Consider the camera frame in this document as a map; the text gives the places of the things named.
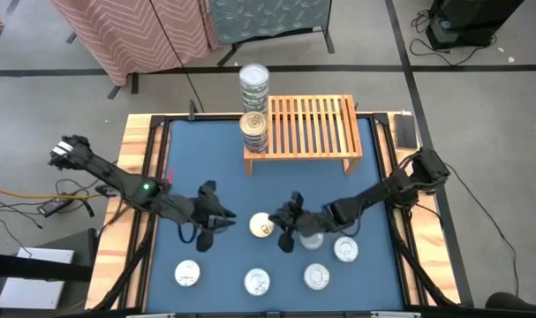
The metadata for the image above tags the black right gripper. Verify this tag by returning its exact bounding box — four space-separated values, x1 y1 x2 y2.
268 205 328 254

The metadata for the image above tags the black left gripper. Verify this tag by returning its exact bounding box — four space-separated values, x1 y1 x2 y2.
185 198 238 254

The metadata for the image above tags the blue-label tuna can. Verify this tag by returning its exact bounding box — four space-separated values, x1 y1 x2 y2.
303 263 331 292
243 268 271 297

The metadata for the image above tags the wooden slatted shelf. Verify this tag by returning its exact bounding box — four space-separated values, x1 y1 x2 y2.
243 94 364 178

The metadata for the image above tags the black control box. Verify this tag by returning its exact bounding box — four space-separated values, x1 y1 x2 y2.
393 113 418 150

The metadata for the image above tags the black cloth rack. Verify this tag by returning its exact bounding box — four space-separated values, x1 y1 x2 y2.
65 30 140 101
217 26 336 67

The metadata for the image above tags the black power adapter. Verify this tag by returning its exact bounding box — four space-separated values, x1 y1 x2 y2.
36 197 74 218

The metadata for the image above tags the black beam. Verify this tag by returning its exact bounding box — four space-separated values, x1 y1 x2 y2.
0 252 94 284

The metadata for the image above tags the white flat panel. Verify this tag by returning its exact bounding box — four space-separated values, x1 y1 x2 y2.
0 246 75 310

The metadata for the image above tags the green leaf-pattern cloth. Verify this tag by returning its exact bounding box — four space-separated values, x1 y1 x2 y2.
208 0 333 45

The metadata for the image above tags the pink chevron cloth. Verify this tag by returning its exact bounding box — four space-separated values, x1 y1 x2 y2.
50 0 219 87

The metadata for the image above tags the black round object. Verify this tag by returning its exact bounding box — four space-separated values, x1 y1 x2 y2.
485 291 536 318

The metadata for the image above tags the black computer case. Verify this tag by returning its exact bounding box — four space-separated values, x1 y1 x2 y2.
425 0 525 50

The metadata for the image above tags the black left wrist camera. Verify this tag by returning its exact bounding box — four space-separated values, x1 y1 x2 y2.
198 179 219 202

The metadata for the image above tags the black left camera cable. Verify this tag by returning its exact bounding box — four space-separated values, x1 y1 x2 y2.
177 218 200 245

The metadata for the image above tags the black metal rig frame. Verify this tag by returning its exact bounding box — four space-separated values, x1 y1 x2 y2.
86 112 476 318

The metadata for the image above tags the black hanging cable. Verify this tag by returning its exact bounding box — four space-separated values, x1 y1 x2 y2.
148 0 206 114

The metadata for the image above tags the long black floor cable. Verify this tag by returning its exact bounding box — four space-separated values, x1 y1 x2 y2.
443 161 521 298

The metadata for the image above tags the yellow floor cable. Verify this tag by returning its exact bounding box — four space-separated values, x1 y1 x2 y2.
0 184 105 201

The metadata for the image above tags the black coiled cable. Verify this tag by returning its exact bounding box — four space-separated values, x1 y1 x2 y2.
409 8 498 67

